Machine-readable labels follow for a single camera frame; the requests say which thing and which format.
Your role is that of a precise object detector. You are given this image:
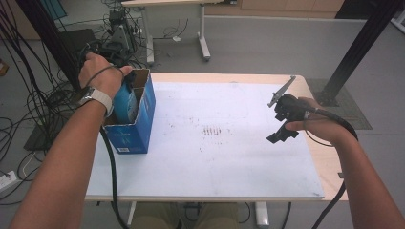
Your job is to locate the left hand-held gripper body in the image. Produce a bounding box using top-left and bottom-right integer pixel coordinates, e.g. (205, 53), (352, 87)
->
(100, 23), (132, 68)

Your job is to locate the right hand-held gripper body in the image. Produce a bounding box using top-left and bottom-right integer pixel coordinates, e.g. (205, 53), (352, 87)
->
(266, 74), (309, 124)

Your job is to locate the blue bottle with white cap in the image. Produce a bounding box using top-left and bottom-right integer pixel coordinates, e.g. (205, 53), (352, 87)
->
(113, 80), (140, 125)

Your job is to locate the blue cardboard box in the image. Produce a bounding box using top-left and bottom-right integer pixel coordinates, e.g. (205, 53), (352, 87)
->
(103, 68), (157, 156)

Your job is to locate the person's left hand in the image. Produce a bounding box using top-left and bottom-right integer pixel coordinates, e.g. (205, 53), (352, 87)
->
(78, 52), (134, 100)

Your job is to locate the person's right hand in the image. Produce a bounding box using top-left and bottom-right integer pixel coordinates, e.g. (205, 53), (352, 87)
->
(285, 96), (352, 147)

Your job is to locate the black computer tower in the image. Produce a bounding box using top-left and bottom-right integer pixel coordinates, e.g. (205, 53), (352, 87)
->
(108, 9), (138, 55)

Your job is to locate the white desk with metal legs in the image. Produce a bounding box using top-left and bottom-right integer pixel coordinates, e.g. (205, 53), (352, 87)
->
(120, 0), (238, 64)

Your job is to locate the black equipment box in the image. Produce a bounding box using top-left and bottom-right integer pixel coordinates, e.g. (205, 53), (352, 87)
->
(60, 28), (98, 65)

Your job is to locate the black metal stand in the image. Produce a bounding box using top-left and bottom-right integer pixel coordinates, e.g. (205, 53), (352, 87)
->
(15, 0), (91, 94)
(313, 0), (405, 108)

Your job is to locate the teal panel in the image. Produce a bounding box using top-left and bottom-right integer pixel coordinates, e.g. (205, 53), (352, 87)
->
(39, 0), (68, 21)

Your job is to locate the white table mat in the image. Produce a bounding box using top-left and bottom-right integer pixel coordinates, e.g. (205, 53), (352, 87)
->
(85, 82), (326, 200)

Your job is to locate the white table leg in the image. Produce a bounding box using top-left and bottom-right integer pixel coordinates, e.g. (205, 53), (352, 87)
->
(127, 201), (139, 226)
(254, 201), (270, 229)

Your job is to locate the person's right leg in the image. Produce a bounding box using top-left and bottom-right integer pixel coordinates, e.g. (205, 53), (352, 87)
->
(181, 201), (241, 229)

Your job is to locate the person's leg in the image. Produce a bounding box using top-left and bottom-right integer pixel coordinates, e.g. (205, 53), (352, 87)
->
(181, 201), (241, 229)
(131, 201), (183, 229)

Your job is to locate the brown cardboard piece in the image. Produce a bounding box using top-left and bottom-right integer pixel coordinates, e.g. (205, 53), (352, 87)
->
(0, 58), (10, 77)

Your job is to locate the person's left leg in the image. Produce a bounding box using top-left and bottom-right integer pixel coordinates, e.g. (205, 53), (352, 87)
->
(131, 201), (183, 229)

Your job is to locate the white power strip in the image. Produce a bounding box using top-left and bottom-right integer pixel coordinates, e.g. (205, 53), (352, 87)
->
(0, 170), (19, 194)

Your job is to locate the wristwatch with white strap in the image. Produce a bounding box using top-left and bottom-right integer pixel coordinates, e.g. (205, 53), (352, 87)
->
(75, 86), (115, 118)

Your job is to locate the thick black gripper cable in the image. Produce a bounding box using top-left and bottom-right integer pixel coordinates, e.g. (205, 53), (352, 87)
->
(304, 106), (359, 229)
(78, 40), (130, 229)

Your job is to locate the bundle of black floor cables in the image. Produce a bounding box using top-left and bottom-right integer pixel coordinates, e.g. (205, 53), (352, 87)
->
(0, 6), (80, 204)

